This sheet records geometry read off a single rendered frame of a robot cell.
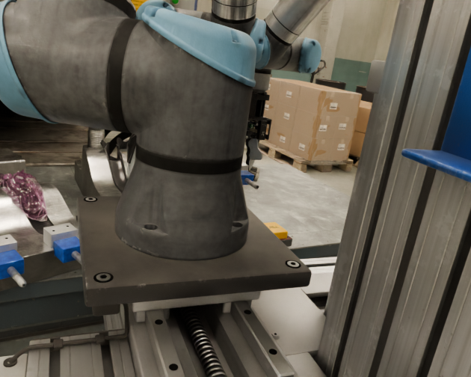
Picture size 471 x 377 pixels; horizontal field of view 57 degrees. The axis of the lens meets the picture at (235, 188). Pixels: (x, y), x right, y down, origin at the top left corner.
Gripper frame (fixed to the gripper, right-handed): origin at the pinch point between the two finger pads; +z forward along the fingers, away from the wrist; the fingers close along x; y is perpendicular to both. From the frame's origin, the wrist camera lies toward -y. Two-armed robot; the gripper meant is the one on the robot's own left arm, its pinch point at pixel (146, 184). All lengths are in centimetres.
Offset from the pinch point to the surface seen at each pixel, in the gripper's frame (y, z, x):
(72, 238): 6.4, 10.6, -14.5
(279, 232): 6.0, 7.2, 32.8
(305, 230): -0.9, 7.9, 46.9
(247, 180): -5.6, -2.9, 28.3
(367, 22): -610, -292, 629
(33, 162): -72, 8, -15
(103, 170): -23.4, 1.2, -3.6
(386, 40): -586, -265, 670
